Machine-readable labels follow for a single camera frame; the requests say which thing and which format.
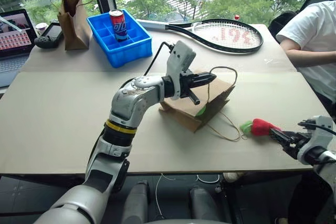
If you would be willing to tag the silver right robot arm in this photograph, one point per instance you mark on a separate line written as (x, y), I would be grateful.
(328, 171)

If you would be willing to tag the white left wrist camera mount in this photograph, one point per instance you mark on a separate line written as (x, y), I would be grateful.
(181, 56)

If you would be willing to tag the black tennis racket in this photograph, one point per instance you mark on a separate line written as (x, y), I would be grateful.
(252, 48)

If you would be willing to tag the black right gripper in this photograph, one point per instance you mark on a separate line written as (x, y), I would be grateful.
(299, 140)

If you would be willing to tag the brown paper bag standing upright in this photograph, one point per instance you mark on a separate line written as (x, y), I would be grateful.
(74, 27)

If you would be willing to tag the person in white shirt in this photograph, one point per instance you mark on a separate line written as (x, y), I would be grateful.
(312, 24)

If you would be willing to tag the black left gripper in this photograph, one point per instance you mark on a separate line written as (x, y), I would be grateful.
(187, 85)

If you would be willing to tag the brown paper bag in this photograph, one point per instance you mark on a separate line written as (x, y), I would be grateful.
(74, 27)
(183, 111)

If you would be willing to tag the grey rounded robot leg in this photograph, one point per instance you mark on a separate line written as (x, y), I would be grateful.
(136, 203)
(202, 204)

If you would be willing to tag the red plush toy green leaves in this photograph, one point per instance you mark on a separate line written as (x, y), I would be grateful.
(260, 127)

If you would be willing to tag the white shoe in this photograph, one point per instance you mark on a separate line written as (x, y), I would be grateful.
(233, 176)

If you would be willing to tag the person's bare forearm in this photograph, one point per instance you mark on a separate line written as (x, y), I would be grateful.
(309, 57)

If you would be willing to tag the grey laptop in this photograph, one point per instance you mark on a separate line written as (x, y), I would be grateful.
(13, 37)

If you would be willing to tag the black handheld controller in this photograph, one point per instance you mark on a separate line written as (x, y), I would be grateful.
(51, 35)

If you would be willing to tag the blue plastic divided bin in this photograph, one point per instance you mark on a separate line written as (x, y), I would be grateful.
(134, 48)

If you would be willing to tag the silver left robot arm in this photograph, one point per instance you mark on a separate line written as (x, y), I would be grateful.
(131, 98)

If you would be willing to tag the red soda can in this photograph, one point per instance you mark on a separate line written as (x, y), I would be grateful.
(118, 24)

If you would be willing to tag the white paper cup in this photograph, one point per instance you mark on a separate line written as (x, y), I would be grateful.
(41, 27)

